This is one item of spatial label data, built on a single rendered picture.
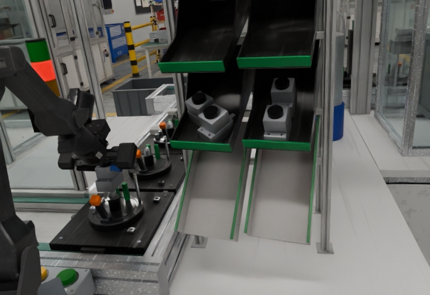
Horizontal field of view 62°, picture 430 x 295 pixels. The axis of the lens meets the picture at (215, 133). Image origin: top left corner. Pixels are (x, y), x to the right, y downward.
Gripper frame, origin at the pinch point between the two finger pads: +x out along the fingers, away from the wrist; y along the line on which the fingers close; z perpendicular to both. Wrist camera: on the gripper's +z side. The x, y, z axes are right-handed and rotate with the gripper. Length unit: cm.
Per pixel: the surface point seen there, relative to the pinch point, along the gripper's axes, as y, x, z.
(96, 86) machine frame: 60, 73, 78
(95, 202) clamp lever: -0.4, -2.3, -10.3
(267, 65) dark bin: -40.5, -23.6, 8.9
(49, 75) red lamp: 16.6, -9.4, 21.4
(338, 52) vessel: -64, 40, 63
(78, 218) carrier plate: 10.2, 9.2, -11.2
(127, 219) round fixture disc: -5.0, 6.2, -11.8
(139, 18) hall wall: 404, 687, 790
